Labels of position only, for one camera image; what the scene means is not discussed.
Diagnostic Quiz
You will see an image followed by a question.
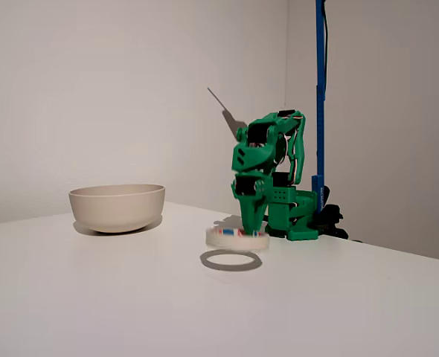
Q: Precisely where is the white masking tape roll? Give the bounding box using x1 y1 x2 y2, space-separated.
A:
205 225 271 251

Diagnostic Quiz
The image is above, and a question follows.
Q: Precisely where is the black table clamp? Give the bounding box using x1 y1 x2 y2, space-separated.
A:
315 184 350 239

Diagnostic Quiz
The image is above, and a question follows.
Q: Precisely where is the blue vertical pole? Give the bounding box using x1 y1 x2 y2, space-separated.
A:
311 0 330 216

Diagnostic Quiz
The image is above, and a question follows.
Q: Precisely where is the beige round bowl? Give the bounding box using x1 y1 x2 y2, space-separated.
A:
68 184 167 234

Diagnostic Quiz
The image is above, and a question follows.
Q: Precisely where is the black cable on pole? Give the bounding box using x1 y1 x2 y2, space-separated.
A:
321 0 331 100

